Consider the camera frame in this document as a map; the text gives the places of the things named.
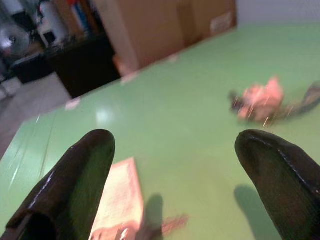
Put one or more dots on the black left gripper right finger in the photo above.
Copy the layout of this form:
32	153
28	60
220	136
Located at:
282	187

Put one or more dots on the white cylindrical appliance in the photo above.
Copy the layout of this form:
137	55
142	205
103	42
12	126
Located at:
53	17

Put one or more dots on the brown cardboard box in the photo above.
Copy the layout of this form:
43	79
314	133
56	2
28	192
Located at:
160	30

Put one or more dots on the black cabinet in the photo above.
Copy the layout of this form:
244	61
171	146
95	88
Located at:
82	65

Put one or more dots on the grey electric fan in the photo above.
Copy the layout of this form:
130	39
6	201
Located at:
12	40

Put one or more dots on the black storage box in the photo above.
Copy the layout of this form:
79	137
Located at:
30	68

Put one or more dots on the colourful books row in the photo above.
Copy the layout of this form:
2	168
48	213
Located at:
85	15

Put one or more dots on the pale tape piece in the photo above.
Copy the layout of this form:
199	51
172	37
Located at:
128	78
173	59
73	103

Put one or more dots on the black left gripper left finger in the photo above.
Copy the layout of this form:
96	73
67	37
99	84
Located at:
72	180

